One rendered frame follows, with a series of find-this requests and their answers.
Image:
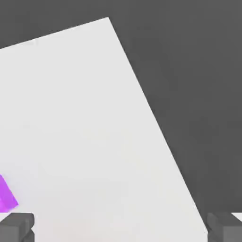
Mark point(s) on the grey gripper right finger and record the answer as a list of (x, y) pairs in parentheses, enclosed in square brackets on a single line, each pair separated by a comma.
[(225, 228)]

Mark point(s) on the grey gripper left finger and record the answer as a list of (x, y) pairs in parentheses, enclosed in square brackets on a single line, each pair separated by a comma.
[(17, 226)]

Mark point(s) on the small purple cube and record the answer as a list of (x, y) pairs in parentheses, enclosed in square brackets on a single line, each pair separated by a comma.
[(5, 196)]

